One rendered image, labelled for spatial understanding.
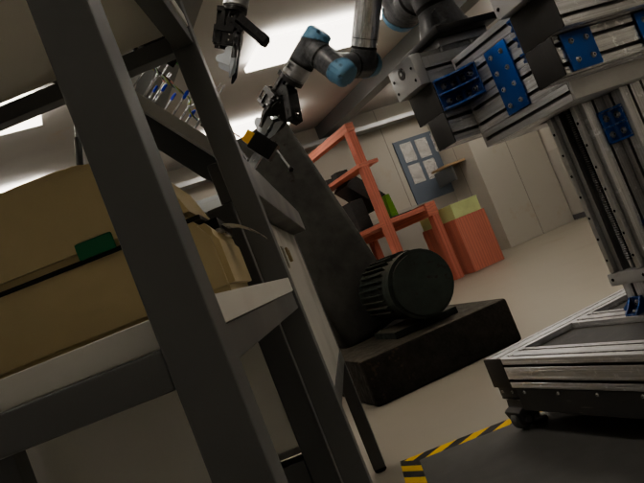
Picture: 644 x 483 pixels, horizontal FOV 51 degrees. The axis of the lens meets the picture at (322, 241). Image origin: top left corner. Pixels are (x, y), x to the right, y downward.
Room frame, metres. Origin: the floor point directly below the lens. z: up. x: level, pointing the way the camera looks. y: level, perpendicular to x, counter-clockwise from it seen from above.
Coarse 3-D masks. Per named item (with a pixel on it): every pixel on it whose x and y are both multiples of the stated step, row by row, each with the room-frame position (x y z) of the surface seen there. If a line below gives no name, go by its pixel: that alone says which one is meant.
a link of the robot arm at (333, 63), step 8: (320, 48) 1.83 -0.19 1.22; (328, 48) 1.83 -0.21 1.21; (320, 56) 1.83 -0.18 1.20; (328, 56) 1.82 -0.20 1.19; (336, 56) 1.82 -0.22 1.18; (344, 56) 1.83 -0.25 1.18; (352, 56) 1.86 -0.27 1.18; (312, 64) 1.86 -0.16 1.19; (320, 64) 1.83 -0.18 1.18; (328, 64) 1.82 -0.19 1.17; (336, 64) 1.80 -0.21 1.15; (344, 64) 1.80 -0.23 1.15; (352, 64) 1.81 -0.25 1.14; (360, 64) 1.88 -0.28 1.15; (320, 72) 1.85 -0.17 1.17; (328, 72) 1.82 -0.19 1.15; (336, 72) 1.80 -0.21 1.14; (344, 72) 1.80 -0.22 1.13; (352, 72) 1.83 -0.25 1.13; (336, 80) 1.82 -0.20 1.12; (344, 80) 1.83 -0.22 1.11; (352, 80) 1.85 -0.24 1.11
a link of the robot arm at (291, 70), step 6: (288, 60) 1.89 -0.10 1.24; (288, 66) 1.88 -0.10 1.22; (294, 66) 1.87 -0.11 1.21; (288, 72) 1.88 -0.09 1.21; (294, 72) 1.88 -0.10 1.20; (300, 72) 1.88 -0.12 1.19; (306, 72) 1.88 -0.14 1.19; (294, 78) 1.88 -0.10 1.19; (300, 78) 1.89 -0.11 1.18; (306, 78) 1.90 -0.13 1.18
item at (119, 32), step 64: (0, 0) 0.70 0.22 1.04; (64, 0) 0.39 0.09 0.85; (128, 0) 0.80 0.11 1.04; (0, 64) 0.83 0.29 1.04; (64, 64) 0.39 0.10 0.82; (128, 64) 0.95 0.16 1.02; (192, 64) 0.94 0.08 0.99; (0, 128) 0.97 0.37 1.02; (128, 128) 0.39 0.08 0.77; (128, 192) 0.39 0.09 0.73; (256, 192) 0.95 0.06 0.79; (128, 256) 0.39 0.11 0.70; (192, 256) 0.40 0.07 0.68; (256, 256) 0.94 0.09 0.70; (192, 320) 0.39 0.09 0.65; (256, 320) 0.56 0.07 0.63; (0, 384) 0.43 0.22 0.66; (64, 384) 0.43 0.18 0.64; (128, 384) 0.40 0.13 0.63; (192, 384) 0.39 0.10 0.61; (320, 384) 0.94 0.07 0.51; (0, 448) 0.40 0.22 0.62; (256, 448) 0.39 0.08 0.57
